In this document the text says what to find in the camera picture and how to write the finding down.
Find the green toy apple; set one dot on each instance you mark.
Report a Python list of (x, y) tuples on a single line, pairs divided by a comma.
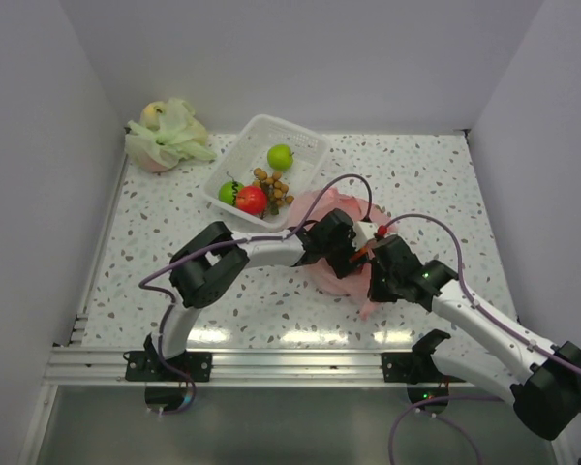
[(280, 157)]

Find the right black base bracket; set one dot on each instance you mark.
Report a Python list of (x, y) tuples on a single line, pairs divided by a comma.
[(409, 368)]

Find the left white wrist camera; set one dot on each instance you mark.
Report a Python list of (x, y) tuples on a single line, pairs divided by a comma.
[(365, 234)]

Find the left black base bracket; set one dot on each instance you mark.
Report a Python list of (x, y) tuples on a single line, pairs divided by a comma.
[(144, 367)]

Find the red toy apple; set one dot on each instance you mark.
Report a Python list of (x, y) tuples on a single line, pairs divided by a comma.
[(251, 200)]

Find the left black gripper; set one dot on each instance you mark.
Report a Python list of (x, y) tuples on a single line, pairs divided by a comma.
[(342, 266)]

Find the green plastic bag with fruit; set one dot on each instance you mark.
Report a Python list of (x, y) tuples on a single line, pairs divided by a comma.
[(166, 134)]

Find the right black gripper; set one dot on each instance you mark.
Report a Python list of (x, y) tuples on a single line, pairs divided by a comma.
[(375, 294)]

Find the brown longan bunch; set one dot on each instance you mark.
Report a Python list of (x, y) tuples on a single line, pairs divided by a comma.
[(276, 191)]

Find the black base bracket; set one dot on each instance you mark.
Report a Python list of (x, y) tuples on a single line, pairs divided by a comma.
[(144, 367), (409, 368)]

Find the pink plastic bag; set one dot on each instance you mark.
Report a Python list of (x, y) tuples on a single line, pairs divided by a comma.
[(355, 286)]

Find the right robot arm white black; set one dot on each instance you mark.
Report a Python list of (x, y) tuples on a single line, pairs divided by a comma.
[(539, 379)]

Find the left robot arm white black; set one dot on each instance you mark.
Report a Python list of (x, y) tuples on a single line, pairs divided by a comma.
[(205, 268)]

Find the aluminium mounting rail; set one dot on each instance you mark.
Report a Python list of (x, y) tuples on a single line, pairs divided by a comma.
[(230, 368)]

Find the red orange chili pepper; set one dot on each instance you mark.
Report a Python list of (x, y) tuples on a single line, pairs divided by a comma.
[(363, 251)]

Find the green striped toy melon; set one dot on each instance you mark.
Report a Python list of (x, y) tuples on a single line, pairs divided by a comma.
[(229, 191)]

